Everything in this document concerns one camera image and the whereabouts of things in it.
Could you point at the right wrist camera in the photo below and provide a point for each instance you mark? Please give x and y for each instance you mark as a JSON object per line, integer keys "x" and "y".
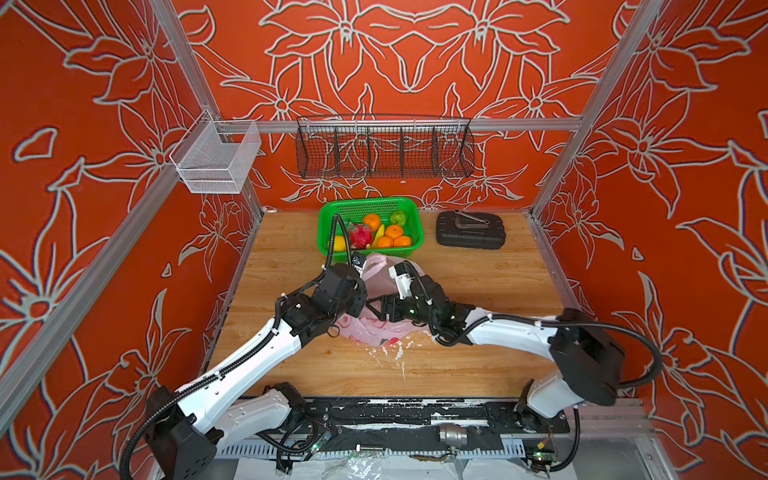
{"x": 401, "y": 274}

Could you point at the yellow apple fruit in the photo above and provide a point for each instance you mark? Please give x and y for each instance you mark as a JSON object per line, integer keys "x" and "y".
{"x": 339, "y": 244}

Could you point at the clear plastic wall bin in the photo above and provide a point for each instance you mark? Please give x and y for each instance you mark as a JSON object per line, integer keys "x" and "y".
{"x": 211, "y": 159}

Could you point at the red dragon fruit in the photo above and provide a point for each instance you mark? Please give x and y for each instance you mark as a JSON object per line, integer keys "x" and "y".
{"x": 360, "y": 236}

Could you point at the green plastic basket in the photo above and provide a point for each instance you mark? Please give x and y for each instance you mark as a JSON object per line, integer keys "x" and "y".
{"x": 334, "y": 219}

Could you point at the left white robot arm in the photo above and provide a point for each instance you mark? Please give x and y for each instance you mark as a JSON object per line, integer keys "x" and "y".
{"x": 184, "y": 428}

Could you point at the orange fruit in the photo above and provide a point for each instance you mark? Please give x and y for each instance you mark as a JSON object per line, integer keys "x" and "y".
{"x": 385, "y": 242}
{"x": 394, "y": 231}
{"x": 372, "y": 221}
{"x": 402, "y": 241}

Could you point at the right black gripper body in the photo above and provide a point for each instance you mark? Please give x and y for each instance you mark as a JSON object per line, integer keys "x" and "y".
{"x": 408, "y": 309}

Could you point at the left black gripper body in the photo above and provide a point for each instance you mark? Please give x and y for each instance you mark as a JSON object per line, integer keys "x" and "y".
{"x": 354, "y": 304}

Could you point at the black plastic tool case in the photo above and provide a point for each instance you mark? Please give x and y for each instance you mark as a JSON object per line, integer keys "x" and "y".
{"x": 477, "y": 230}

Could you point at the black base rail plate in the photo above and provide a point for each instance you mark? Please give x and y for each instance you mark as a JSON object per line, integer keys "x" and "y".
{"x": 498, "y": 415}

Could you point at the green fruit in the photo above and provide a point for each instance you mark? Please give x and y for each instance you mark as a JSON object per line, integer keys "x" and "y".
{"x": 399, "y": 217}

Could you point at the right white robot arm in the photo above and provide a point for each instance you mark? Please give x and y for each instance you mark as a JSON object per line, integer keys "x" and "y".
{"x": 589, "y": 361}

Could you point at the pink plastic bag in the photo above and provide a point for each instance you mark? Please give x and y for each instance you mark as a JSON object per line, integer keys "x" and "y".
{"x": 372, "y": 327}

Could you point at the black wire wall basket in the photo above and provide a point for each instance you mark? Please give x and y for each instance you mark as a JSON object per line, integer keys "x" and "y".
{"x": 384, "y": 146}

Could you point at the yellow banana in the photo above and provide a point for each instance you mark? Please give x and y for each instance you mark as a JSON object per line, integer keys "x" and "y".
{"x": 378, "y": 235}

